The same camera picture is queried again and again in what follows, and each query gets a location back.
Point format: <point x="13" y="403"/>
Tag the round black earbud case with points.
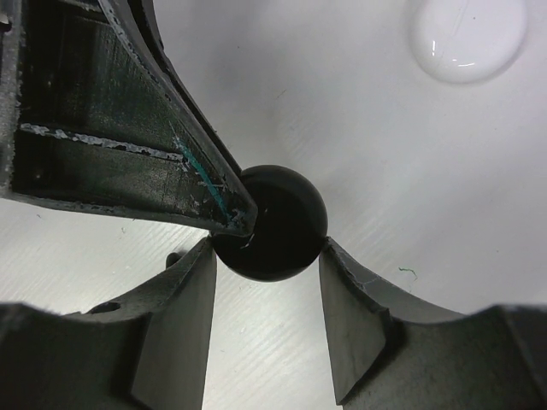
<point x="290" y="230"/>

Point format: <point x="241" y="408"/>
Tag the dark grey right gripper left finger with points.
<point x="145" y="349"/>

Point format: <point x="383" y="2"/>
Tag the round white earbud case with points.
<point x="463" y="42"/>

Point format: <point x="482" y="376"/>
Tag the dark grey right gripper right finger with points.
<point x="389" y="349"/>

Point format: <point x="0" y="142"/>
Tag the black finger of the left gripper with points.
<point x="95" y="120"/>

